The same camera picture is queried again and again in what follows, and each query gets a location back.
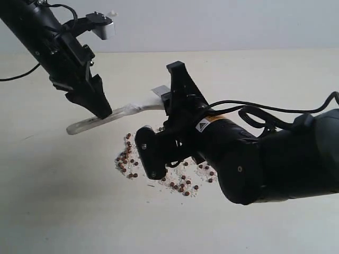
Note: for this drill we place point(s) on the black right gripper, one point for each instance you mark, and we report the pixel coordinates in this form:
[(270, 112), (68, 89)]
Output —
[(182, 137)]

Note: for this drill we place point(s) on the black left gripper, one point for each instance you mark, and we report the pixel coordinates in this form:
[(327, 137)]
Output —
[(67, 63)]

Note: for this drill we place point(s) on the white paint brush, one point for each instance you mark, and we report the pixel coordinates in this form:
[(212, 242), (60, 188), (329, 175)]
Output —
[(152, 102)]

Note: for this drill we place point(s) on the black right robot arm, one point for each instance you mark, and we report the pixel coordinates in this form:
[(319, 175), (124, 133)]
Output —
[(257, 157)]

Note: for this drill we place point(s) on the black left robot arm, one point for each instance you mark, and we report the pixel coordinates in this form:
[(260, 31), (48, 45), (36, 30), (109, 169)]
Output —
[(25, 18)]

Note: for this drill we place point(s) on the pile of rice and beans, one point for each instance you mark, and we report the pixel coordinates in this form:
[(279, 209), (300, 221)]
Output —
[(185, 178)]

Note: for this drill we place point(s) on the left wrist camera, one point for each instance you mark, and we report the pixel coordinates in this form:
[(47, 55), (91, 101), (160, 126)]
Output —
[(101, 25)]

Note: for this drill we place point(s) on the small white wall plug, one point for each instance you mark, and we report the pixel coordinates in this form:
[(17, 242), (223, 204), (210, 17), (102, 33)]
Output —
[(113, 13)]

